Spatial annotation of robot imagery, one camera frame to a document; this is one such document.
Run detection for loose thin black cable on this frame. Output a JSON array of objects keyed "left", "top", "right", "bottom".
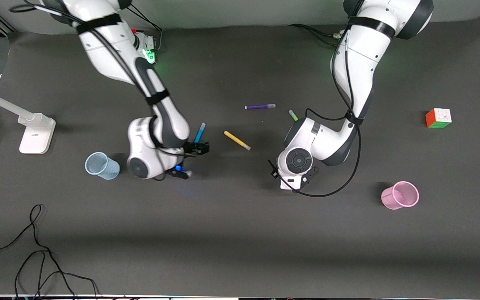
[{"left": 0, "top": 204, "right": 99, "bottom": 298}]

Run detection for dark grey table mat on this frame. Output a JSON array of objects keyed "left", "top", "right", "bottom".
[{"left": 0, "top": 15, "right": 480, "bottom": 297}]

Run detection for yellow marker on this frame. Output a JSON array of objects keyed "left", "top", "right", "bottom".
[{"left": 224, "top": 131, "right": 251, "bottom": 151}]

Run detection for left arm base black cables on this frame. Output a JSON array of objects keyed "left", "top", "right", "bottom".
[{"left": 288, "top": 23, "right": 347, "bottom": 47}]

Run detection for white desk stand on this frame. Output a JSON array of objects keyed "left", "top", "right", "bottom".
[{"left": 0, "top": 83, "right": 56, "bottom": 155}]

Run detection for translucent blue plastic cup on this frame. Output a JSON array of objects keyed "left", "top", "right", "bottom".
[{"left": 85, "top": 152, "right": 120, "bottom": 180}]

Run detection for translucent pink plastic cup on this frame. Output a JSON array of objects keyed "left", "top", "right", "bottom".
[{"left": 381, "top": 181, "right": 420, "bottom": 210}]

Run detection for right arm base black cables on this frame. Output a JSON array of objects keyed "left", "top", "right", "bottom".
[{"left": 130, "top": 6, "right": 165, "bottom": 54}]

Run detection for multicoloured puzzle cube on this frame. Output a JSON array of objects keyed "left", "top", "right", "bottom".
[{"left": 425, "top": 108, "right": 452, "bottom": 129}]

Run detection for arm base black cables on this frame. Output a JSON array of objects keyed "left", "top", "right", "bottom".
[
  {"left": 288, "top": 23, "right": 347, "bottom": 47},
  {"left": 130, "top": 6, "right": 165, "bottom": 54}
]

